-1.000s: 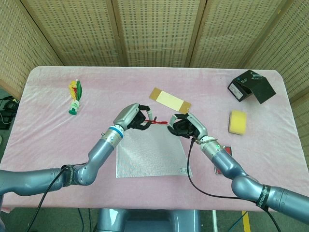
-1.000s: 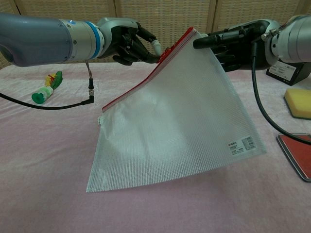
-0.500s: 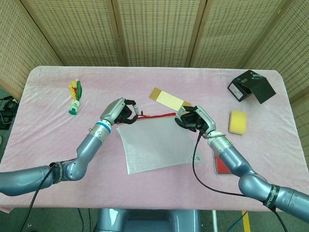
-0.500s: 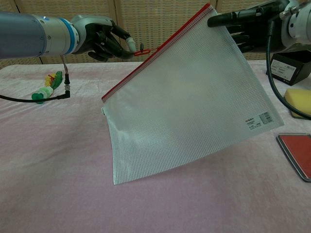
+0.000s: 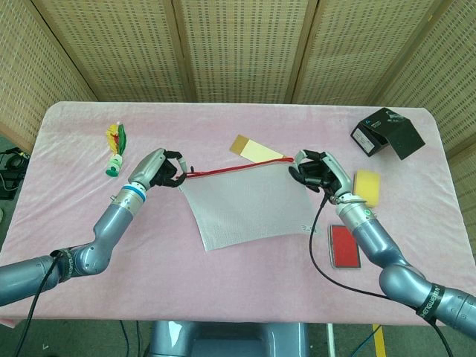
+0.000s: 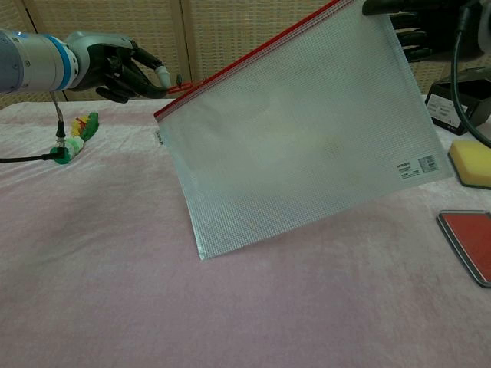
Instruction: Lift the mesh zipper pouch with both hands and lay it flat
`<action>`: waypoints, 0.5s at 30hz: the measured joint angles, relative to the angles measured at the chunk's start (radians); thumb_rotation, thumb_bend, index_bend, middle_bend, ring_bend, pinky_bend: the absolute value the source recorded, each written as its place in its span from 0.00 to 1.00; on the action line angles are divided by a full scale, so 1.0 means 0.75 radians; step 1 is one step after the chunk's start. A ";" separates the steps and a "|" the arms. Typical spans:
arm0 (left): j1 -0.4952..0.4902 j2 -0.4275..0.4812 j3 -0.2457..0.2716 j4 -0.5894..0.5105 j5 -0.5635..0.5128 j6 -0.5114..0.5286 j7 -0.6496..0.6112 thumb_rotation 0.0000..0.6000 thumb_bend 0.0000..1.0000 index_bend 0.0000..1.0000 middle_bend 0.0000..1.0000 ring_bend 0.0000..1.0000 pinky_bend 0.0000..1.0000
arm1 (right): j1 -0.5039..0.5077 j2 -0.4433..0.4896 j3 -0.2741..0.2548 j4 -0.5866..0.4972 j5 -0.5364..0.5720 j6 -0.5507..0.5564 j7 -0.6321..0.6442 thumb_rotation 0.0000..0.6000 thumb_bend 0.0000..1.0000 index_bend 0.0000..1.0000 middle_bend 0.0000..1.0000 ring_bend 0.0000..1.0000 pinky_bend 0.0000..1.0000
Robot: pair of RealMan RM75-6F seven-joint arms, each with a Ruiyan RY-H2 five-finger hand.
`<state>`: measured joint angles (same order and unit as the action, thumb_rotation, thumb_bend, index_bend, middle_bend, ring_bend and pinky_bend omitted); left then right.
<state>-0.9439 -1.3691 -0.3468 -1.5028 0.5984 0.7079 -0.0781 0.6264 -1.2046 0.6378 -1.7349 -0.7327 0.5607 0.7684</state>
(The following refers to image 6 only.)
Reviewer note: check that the black cardboard box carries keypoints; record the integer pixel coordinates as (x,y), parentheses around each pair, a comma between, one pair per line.
(443,107)

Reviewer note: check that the green yellow plastic toy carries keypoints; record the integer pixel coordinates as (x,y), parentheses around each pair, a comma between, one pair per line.
(89,128)

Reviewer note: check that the pink velvet tablecloth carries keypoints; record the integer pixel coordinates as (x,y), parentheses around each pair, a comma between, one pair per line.
(115,268)

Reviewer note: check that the red ink pad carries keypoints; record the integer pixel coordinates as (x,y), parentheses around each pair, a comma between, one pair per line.
(472,241)

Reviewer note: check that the clear mesh zipper pouch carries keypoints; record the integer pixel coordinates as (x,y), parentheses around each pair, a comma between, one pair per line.
(307,134)

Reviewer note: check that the yellow sponge green base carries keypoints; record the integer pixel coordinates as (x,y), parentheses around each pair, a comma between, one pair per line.
(473,157)

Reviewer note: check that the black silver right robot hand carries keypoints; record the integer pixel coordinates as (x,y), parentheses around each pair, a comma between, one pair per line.
(437,23)

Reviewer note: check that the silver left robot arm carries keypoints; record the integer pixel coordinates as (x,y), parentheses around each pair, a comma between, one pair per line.
(34,61)

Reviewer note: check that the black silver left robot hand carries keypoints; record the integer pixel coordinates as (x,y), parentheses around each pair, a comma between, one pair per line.
(115,65)

